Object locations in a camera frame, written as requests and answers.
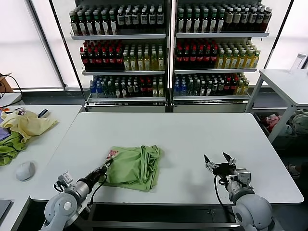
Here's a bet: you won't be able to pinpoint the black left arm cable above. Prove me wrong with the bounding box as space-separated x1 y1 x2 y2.
90 173 109 205

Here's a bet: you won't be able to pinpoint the thin black cable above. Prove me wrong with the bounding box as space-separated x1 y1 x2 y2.
0 74 25 106

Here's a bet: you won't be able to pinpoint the white side table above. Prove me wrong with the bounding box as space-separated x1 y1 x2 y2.
245 69 308 144

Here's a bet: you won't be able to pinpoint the grey drinks shelf unit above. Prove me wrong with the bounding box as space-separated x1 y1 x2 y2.
69 0 169 113
169 0 270 113

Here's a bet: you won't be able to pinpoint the purple cloth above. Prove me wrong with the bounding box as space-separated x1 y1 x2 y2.
0 127 12 140

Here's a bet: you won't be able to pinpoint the dark bottle white label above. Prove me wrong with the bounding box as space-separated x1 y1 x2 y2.
155 8 164 30
124 9 133 30
132 9 141 30
262 8 272 32
256 9 264 32
148 8 156 30
240 9 249 32
248 9 257 32
140 9 148 30
116 9 125 30

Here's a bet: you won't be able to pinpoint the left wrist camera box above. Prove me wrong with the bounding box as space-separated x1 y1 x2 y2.
57 171 74 187

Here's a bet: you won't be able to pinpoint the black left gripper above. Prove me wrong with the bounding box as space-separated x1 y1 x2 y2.
84 159 116 188

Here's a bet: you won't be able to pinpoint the light green t-shirt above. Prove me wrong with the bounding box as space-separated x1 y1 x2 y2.
103 144 161 193

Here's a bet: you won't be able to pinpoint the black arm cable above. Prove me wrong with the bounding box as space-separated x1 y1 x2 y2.
90 173 109 205
213 174 238 217

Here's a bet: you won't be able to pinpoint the pink clothes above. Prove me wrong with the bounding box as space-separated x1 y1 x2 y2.
264 115 282 130

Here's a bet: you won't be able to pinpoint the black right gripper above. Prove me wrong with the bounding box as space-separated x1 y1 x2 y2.
203 152 238 185

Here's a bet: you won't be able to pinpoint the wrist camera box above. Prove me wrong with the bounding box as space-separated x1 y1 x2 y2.
57 171 74 187
233 168 253 187

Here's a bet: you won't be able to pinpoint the pale yellow garment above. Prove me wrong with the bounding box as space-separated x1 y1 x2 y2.
0 110 59 144

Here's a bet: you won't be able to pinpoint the lime green cloth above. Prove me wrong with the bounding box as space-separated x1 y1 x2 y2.
0 131 27 167

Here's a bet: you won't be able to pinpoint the pale green bag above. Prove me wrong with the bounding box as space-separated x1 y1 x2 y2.
287 109 308 135

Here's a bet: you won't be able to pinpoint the dark grey tablet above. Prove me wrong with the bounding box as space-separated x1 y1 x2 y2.
0 199 13 218

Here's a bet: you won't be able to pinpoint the dark tea bottle green cap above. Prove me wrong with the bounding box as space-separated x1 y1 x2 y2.
201 12 209 34
93 11 102 36
177 12 186 34
85 12 94 36
109 11 117 36
77 12 87 36
101 11 110 36
185 12 193 34
216 12 225 33
70 12 79 36
193 12 202 34
208 12 217 34

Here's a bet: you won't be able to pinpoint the dark bottle beige label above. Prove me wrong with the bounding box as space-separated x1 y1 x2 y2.
232 9 241 33
225 9 233 33

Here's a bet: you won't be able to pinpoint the dark window frame bar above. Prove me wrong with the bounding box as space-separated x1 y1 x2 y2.
262 0 295 71
26 0 68 90
49 0 90 109

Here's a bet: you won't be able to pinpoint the white computer mouse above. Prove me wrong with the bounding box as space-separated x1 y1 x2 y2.
15 161 36 182

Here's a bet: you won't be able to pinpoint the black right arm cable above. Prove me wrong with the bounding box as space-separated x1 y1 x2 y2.
213 174 238 217

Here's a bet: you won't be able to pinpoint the brown cardboard box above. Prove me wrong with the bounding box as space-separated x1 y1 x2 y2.
0 72 14 93

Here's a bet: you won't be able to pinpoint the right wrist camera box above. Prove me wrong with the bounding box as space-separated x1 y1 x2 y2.
233 168 253 187

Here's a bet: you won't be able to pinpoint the black storage bin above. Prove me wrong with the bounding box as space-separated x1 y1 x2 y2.
254 112 299 145

